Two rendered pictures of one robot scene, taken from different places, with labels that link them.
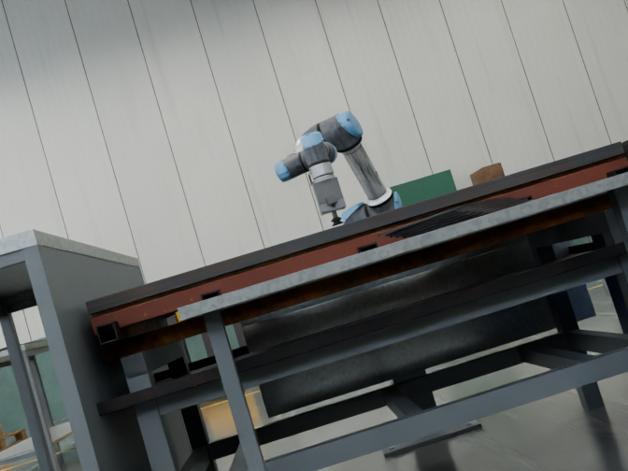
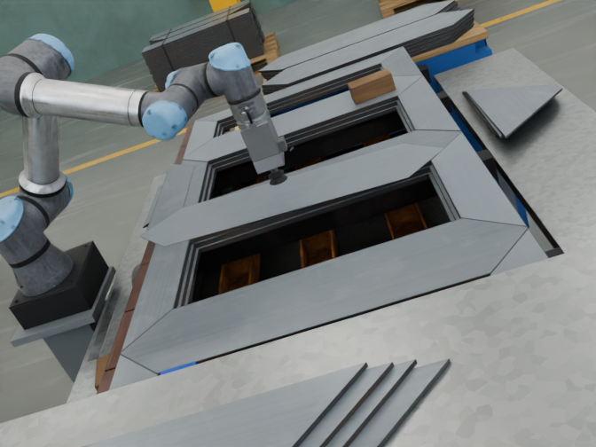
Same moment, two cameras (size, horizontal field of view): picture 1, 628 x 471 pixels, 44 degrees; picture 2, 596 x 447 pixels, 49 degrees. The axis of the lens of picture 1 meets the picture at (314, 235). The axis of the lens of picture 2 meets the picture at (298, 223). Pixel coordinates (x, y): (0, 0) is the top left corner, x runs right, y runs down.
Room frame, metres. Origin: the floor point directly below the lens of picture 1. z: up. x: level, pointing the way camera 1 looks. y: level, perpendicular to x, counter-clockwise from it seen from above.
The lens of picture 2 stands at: (2.26, 1.26, 1.48)
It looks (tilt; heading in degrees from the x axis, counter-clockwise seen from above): 27 degrees down; 282
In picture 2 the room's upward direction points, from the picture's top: 22 degrees counter-clockwise
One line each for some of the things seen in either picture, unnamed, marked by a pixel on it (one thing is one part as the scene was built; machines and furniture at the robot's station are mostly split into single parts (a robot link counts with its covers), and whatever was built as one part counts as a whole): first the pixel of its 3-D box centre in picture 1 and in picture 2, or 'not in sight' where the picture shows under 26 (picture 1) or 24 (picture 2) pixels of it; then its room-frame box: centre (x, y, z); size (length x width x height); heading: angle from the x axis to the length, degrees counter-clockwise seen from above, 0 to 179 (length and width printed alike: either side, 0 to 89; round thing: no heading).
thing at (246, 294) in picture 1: (415, 244); (538, 132); (1.94, -0.24, 0.74); 1.20 x 0.26 x 0.03; 93
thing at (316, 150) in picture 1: (315, 149); (232, 73); (2.55, -0.09, 1.15); 0.09 x 0.08 x 0.11; 162
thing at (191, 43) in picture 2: not in sight; (208, 51); (3.69, -4.79, 0.26); 1.20 x 0.80 x 0.53; 4
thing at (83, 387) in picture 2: (401, 274); (152, 266); (3.02, -0.28, 0.67); 1.30 x 0.20 x 0.03; 93
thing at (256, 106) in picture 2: (321, 172); (248, 107); (2.55, -0.08, 1.07); 0.08 x 0.08 x 0.05
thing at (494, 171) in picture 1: (487, 176); (371, 86); (2.30, -0.55, 0.87); 0.12 x 0.06 x 0.05; 8
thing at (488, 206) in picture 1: (466, 214); (516, 100); (1.95, -0.39, 0.77); 0.45 x 0.20 x 0.04; 93
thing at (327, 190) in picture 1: (327, 193); (266, 137); (2.54, -0.08, 0.99); 0.10 x 0.09 x 0.16; 4
